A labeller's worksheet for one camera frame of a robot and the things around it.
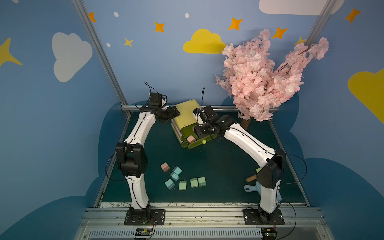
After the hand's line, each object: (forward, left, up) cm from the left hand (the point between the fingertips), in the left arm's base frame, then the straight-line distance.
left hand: (174, 113), depth 91 cm
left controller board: (-60, +11, -23) cm, 65 cm away
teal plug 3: (-37, 0, -20) cm, 42 cm away
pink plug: (-27, +5, -20) cm, 34 cm away
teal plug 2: (-33, -2, -19) cm, 38 cm away
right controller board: (-58, -51, -24) cm, 81 cm away
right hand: (-12, -16, +1) cm, 20 cm away
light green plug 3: (-35, -18, -20) cm, 44 cm away
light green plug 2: (-36, -13, -20) cm, 43 cm away
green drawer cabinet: (-10, -6, -1) cm, 11 cm away
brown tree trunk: (-2, -45, -6) cm, 46 cm away
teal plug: (-29, -3, -20) cm, 35 cm away
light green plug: (-37, -7, -21) cm, 43 cm away
